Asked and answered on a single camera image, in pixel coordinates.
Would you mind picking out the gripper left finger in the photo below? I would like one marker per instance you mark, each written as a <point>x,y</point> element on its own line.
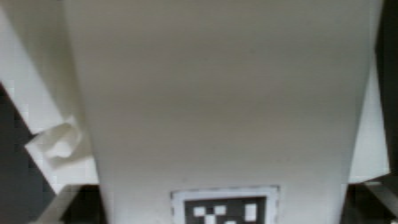
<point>75,207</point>

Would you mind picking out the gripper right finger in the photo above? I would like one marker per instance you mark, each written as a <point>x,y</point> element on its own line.
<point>370,205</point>

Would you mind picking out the white cabinet door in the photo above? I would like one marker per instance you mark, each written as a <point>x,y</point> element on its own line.
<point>39,80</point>

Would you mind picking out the small white box part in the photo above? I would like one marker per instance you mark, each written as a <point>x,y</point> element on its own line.
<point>222,85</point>

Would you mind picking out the white cabinet body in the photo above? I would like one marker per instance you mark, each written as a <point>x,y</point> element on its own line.
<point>370,160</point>

